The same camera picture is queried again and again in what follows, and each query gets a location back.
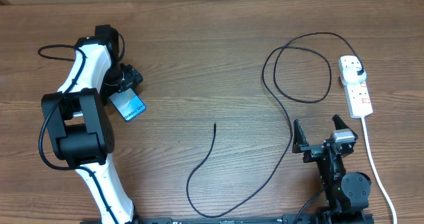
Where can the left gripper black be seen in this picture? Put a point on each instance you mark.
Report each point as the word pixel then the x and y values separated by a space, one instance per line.
pixel 132 77

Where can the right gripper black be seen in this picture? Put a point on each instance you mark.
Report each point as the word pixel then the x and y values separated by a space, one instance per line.
pixel 313 150

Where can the Samsung Galaxy smartphone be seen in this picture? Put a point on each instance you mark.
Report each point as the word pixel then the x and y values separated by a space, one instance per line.
pixel 128 104

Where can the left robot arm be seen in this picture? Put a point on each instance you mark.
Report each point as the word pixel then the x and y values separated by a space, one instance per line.
pixel 76 121

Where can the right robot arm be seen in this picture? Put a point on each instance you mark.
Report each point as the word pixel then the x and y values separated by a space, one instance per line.
pixel 344 195

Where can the white USB charger plug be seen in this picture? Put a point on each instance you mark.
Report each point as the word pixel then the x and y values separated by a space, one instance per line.
pixel 351 76

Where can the white power strip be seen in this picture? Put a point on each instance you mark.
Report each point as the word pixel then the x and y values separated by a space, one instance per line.
pixel 357 95

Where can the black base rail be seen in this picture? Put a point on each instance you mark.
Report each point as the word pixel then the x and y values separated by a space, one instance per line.
pixel 285 219

